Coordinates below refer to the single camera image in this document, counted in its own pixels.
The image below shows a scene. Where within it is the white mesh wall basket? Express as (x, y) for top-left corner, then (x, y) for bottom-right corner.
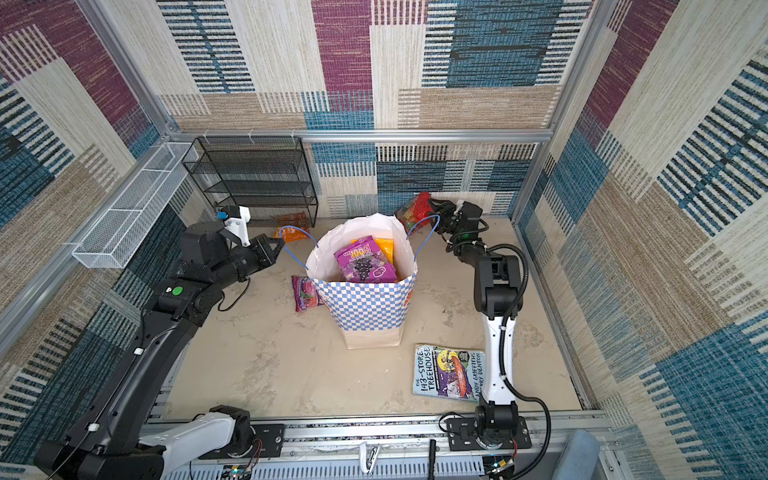
(72, 142), (191, 269)

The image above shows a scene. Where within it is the red candy bag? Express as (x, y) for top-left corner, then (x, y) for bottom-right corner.
(395, 192), (433, 234)

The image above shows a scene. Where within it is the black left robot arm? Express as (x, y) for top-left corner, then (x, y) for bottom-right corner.
(34, 220), (285, 479)

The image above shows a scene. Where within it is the purple snack bag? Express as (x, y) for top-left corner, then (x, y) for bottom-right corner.
(334, 236), (398, 284)

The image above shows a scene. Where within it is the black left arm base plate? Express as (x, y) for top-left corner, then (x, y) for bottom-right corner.
(200, 423), (286, 460)

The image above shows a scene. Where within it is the yellow snack bag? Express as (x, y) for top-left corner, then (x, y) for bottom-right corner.
(355, 236), (395, 264)

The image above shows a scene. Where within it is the treehouse children's book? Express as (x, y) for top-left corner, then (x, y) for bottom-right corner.
(412, 344), (486, 403)

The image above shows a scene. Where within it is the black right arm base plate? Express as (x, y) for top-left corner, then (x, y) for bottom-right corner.
(439, 416), (533, 451)

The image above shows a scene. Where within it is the orange snack bag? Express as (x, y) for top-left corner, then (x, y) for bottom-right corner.
(274, 211), (311, 243)

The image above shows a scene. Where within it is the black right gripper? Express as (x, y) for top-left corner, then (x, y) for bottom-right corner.
(427, 196), (464, 237)

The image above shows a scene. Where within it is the purple Fox's candy bag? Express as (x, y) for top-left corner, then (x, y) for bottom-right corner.
(291, 276), (325, 312)

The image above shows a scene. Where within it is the black wire shelf rack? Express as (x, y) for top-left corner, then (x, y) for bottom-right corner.
(182, 136), (319, 227)

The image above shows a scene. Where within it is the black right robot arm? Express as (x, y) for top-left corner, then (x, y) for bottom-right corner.
(428, 199), (529, 448)

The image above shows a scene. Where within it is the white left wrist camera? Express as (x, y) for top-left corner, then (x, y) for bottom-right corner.
(217, 205), (251, 247)

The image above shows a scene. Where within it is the black corrugated cable conduit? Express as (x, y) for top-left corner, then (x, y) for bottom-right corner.
(446, 218), (553, 480)

